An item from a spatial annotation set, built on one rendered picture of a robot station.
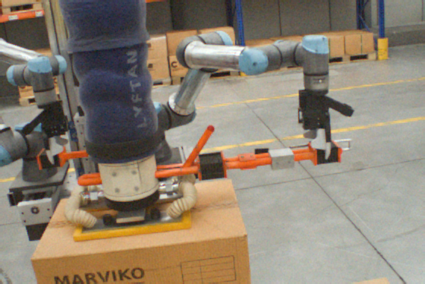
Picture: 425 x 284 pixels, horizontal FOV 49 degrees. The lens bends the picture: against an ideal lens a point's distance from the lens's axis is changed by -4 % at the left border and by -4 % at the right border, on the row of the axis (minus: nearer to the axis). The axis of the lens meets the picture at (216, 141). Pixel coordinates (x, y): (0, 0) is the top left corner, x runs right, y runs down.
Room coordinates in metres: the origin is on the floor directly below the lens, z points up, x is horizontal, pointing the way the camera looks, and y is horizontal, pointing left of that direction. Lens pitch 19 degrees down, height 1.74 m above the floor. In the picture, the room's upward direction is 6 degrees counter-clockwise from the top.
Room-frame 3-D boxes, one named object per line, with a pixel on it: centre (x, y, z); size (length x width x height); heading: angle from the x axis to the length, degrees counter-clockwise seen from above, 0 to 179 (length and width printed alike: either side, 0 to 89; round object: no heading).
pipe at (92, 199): (1.36, 0.27, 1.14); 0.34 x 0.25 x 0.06; 93
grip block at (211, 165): (1.37, 0.02, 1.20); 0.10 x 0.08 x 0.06; 3
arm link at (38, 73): (1.61, 0.57, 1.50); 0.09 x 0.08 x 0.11; 57
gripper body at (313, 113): (1.39, -0.30, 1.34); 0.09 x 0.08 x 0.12; 93
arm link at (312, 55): (1.39, -0.31, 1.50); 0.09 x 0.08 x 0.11; 37
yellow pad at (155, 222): (1.26, 0.27, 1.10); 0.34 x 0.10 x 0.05; 93
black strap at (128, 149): (1.36, 0.27, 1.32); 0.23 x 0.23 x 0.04
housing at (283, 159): (1.38, -0.19, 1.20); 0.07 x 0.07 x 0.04; 3
